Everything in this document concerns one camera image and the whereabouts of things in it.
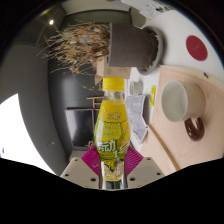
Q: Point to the dried plant in grey pot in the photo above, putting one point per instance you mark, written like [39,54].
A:
[130,46]

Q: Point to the round ceiling spotlight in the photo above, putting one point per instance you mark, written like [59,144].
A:
[51,22]

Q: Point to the light plywood board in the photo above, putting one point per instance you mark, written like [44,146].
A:
[173,146]

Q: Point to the small yellow tag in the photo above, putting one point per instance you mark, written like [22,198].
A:
[153,95]

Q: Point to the yellow drink bottle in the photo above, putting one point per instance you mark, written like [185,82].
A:
[112,133]

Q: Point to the papers on chair seat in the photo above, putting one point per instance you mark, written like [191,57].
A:
[155,8]

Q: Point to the wooden easel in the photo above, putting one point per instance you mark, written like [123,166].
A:
[95,103]

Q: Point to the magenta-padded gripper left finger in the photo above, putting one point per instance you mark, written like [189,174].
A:
[80,171]

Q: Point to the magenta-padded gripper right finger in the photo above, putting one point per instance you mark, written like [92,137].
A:
[145,170]

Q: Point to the flat round red coaster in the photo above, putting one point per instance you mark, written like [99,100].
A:
[196,48]

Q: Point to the black wall screen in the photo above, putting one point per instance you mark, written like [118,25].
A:
[80,128]

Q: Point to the grey plant saucer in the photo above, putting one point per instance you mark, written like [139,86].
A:
[160,50]

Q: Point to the long ceiling light panel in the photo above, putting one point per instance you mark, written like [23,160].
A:
[20,136]

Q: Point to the brown cardboard box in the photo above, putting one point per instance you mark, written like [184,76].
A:
[113,72]

